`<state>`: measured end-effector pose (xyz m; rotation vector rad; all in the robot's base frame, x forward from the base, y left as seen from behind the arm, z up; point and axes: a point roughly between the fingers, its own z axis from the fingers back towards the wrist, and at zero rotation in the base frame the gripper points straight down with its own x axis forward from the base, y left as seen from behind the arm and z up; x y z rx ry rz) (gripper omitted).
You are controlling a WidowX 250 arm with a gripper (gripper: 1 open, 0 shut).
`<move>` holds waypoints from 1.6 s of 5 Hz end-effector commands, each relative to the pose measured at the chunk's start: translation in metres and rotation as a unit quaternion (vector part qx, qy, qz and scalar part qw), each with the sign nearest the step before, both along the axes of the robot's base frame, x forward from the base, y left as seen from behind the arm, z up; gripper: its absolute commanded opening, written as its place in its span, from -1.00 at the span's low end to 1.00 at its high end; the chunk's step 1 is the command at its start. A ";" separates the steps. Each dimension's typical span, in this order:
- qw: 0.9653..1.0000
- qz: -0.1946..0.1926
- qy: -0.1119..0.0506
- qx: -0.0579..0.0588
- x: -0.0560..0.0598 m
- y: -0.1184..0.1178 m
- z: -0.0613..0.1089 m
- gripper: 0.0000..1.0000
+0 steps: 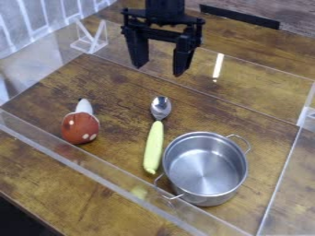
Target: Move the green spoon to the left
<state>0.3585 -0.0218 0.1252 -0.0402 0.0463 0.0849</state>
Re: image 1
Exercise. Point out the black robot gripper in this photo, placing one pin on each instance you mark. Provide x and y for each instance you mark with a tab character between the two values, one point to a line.
161	21

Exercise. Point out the black bar on table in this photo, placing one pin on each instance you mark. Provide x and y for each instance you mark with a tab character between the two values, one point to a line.
254	20

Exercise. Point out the red toy mushroom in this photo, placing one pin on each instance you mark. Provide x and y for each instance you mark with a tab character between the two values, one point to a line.
80	125

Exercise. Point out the stainless steel pot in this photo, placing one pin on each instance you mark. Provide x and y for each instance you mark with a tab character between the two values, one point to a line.
205	168

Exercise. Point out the clear acrylic front barrier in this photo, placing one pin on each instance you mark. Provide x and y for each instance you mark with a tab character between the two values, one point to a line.
186	216

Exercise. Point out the clear acrylic barrier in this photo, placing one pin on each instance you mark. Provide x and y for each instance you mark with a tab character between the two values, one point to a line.
289	214
186	216

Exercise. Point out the clear acrylic right barrier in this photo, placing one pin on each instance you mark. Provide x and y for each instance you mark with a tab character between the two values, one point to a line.
289	214

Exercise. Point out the clear acrylic triangle bracket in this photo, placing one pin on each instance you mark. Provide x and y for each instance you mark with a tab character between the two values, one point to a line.
89	43

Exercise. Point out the green handled metal spoon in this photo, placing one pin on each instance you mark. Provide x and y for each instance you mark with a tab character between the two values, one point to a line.
160	110

